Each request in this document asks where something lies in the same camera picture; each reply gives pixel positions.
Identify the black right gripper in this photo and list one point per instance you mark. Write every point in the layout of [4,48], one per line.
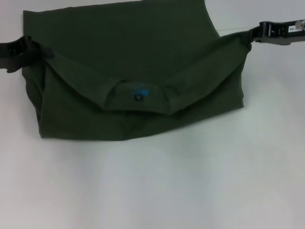
[289,32]

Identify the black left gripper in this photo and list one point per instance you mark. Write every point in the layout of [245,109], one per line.
[12,53]

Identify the dark green FREE T-shirt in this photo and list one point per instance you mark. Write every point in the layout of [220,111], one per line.
[131,71]

